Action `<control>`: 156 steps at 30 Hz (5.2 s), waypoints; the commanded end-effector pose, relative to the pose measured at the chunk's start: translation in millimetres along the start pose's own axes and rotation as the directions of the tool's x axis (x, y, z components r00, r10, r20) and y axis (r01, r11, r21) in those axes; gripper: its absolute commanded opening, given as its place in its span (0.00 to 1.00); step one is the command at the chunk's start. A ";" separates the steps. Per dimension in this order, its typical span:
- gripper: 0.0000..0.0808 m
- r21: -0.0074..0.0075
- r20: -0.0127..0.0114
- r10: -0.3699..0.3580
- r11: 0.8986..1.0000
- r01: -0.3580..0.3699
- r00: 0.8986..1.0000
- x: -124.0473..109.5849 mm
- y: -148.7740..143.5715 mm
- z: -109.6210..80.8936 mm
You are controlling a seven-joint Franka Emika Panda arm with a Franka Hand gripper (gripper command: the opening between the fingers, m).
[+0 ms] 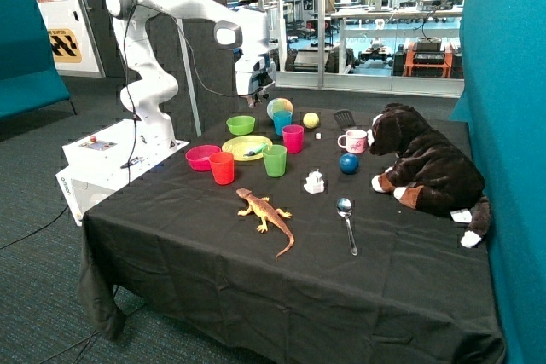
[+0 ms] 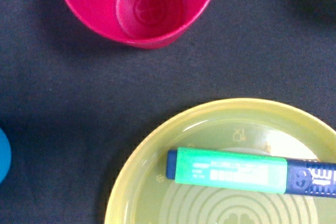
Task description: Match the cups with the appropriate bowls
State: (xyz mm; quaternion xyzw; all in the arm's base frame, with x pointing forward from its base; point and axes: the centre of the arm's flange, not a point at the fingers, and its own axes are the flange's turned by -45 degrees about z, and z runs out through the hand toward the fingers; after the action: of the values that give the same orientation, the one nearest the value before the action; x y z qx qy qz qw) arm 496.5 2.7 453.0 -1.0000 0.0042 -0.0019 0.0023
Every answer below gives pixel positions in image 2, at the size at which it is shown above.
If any yellow plastic plate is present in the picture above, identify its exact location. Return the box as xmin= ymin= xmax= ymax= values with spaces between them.
xmin=104 ymin=98 xmax=335 ymax=223

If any green highlighter marker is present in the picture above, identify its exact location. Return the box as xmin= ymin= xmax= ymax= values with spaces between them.
xmin=166 ymin=147 xmax=335 ymax=198

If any blue plastic cup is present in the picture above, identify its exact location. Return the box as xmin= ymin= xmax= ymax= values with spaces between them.
xmin=0 ymin=129 xmax=12 ymax=183

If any pink plastic cup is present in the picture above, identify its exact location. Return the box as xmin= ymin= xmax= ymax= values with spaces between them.
xmin=65 ymin=0 xmax=211 ymax=49

